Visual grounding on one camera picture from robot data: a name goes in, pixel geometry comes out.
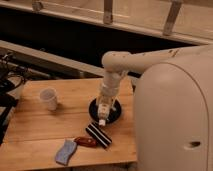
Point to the red brown bottle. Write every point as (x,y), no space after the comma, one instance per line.
(86,141)

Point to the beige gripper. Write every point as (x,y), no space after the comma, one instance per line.
(105,105)

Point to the black white striped block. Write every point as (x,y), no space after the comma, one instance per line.
(95,132)

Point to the white plastic cup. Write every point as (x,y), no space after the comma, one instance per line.
(48,98)

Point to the metal frame rail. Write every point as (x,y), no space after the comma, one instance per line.
(50,61)

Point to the black ceramic bowl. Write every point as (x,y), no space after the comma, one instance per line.
(114,114)

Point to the blue folded cloth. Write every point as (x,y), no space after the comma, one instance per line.
(65,152)

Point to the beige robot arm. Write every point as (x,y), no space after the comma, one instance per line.
(172,106)

